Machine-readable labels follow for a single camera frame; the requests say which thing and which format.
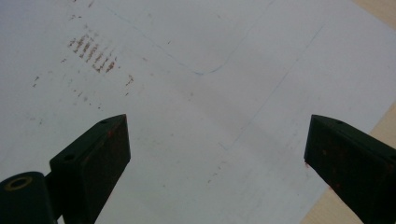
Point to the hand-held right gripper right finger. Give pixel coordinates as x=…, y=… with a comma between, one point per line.
x=351, y=165

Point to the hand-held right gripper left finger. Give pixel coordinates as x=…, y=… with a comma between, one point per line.
x=93, y=168

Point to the white table mat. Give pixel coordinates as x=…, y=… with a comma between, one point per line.
x=202, y=109

